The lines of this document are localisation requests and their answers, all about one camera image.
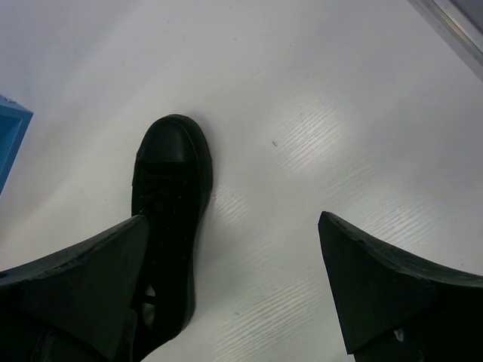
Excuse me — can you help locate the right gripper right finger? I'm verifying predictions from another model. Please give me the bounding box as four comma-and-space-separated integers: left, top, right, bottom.
318, 211, 482, 361

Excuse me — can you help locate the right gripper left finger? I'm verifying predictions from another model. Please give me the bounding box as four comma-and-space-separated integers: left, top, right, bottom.
1, 216, 149, 361

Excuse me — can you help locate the black slip-on shoe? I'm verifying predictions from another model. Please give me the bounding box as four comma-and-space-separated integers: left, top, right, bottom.
131, 114, 214, 361

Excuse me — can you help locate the blue shoe shelf frame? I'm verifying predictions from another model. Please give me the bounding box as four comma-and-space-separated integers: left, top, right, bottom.
0, 95, 33, 191

